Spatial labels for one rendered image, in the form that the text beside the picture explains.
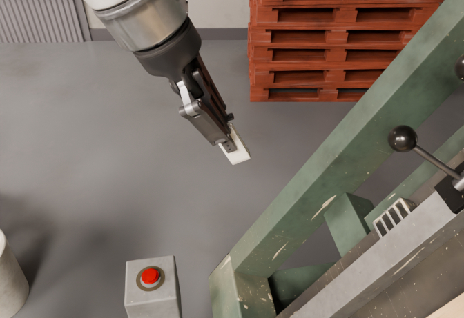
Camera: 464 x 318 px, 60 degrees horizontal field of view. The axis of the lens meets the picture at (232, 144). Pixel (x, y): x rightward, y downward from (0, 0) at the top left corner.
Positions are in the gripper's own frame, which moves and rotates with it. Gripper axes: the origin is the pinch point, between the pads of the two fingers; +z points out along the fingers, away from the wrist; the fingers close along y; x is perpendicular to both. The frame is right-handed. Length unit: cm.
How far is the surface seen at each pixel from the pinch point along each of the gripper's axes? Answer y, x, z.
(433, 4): 203, -104, 134
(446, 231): -11.5, -23.8, 20.2
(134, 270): 8, 41, 35
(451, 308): -20.6, -20.3, 23.7
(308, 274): 11, 6, 67
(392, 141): -4.6, -20.7, 5.7
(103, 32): 320, 154, 100
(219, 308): 1, 27, 52
